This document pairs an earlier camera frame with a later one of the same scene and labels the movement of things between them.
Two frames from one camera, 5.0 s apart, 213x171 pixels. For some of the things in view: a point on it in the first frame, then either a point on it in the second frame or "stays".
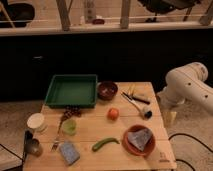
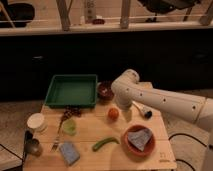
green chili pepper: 102,142 stays
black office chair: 157,7 stays
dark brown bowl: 107,90 stays
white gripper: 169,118 → 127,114
